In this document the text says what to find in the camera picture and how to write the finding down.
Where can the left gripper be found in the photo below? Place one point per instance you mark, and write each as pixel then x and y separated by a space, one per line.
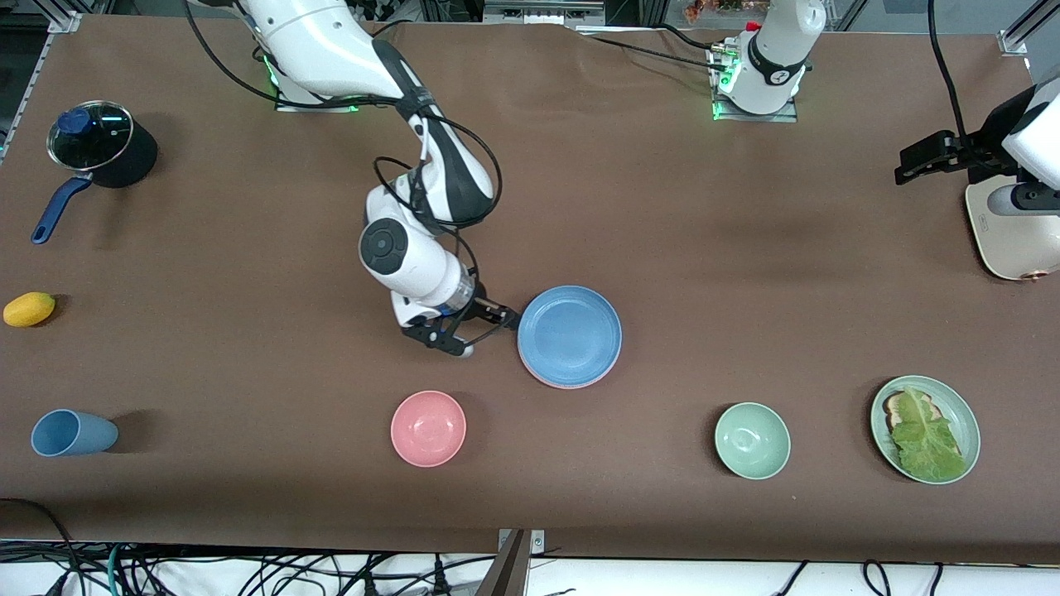
pixel 975 151

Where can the cream white board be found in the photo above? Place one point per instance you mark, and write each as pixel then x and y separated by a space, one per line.
pixel 1010 244

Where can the green lettuce leaf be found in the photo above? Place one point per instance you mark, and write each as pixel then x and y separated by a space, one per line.
pixel 923 443

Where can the yellow lemon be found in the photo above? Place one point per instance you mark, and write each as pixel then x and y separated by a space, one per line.
pixel 29 310

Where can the green bowl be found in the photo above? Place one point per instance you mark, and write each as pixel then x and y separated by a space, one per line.
pixel 752 441

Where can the grey metal rail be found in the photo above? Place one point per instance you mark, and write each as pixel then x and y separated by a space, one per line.
pixel 542 12

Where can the brown table cover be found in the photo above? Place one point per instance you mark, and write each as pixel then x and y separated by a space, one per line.
pixel 530 207

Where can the blue plate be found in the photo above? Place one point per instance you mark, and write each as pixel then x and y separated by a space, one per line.
pixel 570 335

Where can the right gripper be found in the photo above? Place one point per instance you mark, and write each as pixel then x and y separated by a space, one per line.
pixel 484 308

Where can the pink plate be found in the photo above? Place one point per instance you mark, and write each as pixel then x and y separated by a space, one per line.
pixel 567 386

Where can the toasted bread slice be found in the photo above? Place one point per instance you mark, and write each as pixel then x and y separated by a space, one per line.
pixel 894 406

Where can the blue cup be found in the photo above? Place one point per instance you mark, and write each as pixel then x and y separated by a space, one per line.
pixel 74 434

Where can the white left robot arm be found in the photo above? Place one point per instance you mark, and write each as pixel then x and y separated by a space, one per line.
pixel 770 66

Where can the green plate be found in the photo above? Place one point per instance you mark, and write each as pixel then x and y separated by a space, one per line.
pixel 962 414

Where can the pink bowl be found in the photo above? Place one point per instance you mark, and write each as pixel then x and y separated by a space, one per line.
pixel 428 429

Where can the metal table bracket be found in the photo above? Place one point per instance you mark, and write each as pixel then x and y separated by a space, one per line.
pixel 517 550

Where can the glass lid with blue knob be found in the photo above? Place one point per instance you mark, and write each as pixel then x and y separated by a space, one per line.
pixel 91 134

